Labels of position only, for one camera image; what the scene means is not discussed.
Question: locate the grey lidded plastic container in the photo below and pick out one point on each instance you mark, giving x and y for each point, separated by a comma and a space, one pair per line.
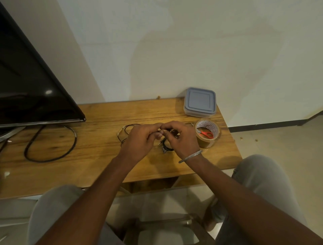
199, 102

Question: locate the person's right forearm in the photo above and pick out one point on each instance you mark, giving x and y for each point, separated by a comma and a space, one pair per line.
247, 199

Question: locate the person's leg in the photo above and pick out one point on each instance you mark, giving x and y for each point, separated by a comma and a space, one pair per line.
50, 207
265, 176

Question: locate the person's right leg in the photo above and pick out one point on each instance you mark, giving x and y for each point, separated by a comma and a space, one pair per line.
265, 176

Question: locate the orange scissors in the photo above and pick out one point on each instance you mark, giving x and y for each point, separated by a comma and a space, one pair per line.
208, 135

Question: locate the person's right hand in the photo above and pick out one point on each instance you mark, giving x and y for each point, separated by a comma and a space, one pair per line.
184, 141

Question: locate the black television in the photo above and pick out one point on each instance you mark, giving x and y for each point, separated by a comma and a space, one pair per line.
32, 85

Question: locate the brown packing tape roll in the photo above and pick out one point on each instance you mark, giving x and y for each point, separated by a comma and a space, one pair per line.
204, 144

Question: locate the silver television stand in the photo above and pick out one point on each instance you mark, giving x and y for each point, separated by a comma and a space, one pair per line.
10, 133

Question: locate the person's left leg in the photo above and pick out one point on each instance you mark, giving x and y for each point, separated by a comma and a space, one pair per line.
50, 207

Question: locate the person's left hand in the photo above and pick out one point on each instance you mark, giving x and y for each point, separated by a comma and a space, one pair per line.
137, 144

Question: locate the person's left forearm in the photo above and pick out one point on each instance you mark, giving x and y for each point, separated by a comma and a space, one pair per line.
85, 204

